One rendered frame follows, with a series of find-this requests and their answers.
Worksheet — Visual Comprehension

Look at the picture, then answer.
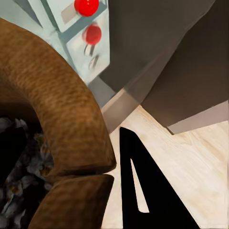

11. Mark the popcorn bag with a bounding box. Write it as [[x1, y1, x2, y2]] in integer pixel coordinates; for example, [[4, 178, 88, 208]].
[[0, 18, 117, 229]]

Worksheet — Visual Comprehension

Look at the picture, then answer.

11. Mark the microwave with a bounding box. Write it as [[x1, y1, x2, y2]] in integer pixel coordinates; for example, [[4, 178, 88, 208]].
[[0, 0, 99, 42]]

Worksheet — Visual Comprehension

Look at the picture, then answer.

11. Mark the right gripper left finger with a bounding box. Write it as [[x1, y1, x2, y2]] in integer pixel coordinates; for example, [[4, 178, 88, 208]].
[[0, 127, 27, 189]]

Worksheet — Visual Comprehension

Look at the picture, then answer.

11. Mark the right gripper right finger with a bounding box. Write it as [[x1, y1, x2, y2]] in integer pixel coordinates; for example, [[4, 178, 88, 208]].
[[119, 127, 200, 229]]

